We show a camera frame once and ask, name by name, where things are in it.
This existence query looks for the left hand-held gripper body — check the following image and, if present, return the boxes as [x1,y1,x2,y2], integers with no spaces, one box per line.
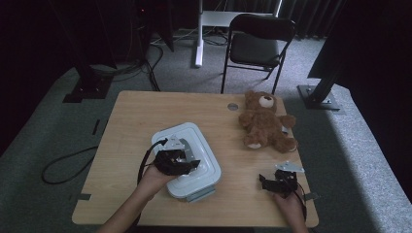
[154,135,189,178]

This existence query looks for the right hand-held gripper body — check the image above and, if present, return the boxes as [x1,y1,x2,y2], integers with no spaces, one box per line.
[274,160,305,198]

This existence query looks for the pale blue box lid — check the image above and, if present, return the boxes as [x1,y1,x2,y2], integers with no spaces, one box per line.
[151,121,223,199]

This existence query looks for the brown teddy bear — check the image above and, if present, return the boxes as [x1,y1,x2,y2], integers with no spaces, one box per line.
[238,90,298,154]

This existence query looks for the person's right hand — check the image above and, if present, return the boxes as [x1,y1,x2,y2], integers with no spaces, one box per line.
[273,190,307,224]

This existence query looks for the person's left hand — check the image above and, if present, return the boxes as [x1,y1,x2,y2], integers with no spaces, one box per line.
[137,164,176,198]

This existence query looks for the black metal stand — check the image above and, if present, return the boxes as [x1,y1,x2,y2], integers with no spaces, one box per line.
[62,0,119,104]
[296,0,349,112]

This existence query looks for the black folding chair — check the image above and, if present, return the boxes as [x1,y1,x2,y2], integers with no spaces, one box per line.
[221,13,297,96]

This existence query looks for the right hand-held gripper cable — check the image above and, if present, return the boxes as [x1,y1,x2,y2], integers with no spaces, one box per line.
[292,181,309,221]

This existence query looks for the hand-held gripper cable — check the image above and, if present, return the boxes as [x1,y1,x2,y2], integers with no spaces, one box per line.
[137,138,169,186]
[292,181,309,221]

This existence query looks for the left hand-held gripper cable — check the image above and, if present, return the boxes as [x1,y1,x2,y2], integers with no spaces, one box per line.
[137,138,169,186]

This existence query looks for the bundle of black cables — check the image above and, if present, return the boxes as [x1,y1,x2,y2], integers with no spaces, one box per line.
[90,32,164,92]

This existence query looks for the black floor cable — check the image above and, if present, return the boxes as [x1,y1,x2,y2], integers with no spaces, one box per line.
[41,146,100,185]

